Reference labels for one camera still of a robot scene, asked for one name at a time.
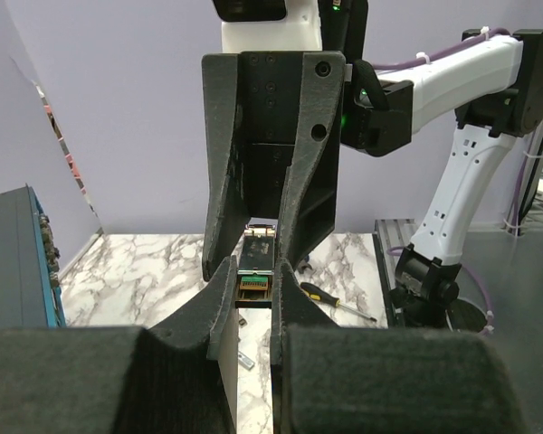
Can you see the dark grey network switch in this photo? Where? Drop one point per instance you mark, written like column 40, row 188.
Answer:
column 30, row 289

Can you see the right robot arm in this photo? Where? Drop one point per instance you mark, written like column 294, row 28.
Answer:
column 492, row 80

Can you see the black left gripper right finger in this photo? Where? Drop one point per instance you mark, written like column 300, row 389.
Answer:
column 332, row 379

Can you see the silver SFP transceiver plug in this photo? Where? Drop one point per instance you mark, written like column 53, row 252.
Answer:
column 256, row 267

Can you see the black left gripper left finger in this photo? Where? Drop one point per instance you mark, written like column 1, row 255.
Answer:
column 179, row 376

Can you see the black yellow screwdriver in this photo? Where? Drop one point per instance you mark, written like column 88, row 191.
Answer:
column 335, row 300

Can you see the blue handled pliers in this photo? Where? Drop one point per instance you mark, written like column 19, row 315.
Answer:
column 303, row 266

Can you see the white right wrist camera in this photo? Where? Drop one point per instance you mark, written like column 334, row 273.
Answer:
column 261, row 26

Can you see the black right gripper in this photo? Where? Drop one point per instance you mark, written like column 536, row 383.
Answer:
column 248, row 183

